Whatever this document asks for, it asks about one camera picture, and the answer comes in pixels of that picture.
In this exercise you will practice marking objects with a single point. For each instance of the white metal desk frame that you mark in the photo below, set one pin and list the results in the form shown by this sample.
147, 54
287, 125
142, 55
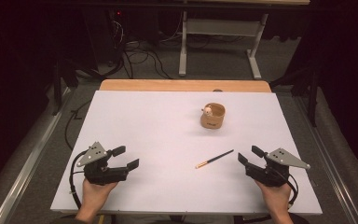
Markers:
217, 27

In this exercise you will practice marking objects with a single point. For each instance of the black chopstick with tan end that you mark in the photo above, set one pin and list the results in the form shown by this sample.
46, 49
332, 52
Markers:
214, 159

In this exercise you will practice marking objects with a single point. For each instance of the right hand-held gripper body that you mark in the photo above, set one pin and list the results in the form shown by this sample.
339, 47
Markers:
270, 174

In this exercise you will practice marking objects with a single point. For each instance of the wooden table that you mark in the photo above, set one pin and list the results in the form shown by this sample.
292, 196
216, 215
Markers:
167, 85

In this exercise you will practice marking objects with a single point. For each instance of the white board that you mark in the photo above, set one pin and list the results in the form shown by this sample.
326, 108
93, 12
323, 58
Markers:
167, 140

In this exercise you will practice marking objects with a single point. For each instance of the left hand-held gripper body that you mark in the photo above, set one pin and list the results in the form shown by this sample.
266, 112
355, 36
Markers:
105, 174

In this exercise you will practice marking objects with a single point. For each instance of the wooden cup with small figure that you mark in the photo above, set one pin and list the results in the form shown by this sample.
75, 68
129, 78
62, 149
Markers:
213, 119

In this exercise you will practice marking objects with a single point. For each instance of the dark computer tower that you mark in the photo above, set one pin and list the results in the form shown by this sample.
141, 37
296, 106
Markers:
105, 34

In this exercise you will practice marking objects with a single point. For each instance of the person's left hand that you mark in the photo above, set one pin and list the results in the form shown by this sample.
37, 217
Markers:
94, 194

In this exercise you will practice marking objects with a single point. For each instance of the metal floor rail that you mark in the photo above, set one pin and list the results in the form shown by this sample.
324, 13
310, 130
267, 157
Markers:
332, 165
24, 169

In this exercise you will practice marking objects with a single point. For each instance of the person's right hand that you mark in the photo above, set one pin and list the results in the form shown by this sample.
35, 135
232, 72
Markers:
275, 197

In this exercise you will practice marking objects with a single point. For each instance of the black stand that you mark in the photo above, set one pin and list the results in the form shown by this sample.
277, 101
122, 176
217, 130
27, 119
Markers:
313, 99
57, 90

